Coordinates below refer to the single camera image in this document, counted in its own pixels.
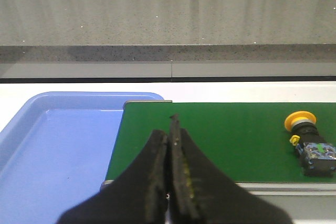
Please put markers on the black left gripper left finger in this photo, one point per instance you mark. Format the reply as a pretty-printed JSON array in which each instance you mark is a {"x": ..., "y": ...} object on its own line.
[{"x": 138, "y": 195}]

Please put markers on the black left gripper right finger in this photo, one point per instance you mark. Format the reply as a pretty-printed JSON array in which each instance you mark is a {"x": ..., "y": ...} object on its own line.
[{"x": 201, "y": 193}]

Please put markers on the yellow mushroom push button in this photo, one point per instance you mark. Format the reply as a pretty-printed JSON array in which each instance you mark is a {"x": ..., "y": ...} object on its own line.
[{"x": 316, "y": 156}]

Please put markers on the green conveyor belt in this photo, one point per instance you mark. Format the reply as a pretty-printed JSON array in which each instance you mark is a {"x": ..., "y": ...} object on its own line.
[{"x": 231, "y": 142}]

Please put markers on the blue plastic tray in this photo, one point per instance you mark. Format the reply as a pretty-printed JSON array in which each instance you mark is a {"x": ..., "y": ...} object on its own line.
[{"x": 56, "y": 150}]

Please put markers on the grey stone counter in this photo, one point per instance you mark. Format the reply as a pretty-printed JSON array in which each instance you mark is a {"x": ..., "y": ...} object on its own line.
[{"x": 161, "y": 39}]

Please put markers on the aluminium conveyor frame rail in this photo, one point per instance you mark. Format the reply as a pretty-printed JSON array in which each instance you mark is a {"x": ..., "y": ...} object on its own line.
[{"x": 288, "y": 190}]

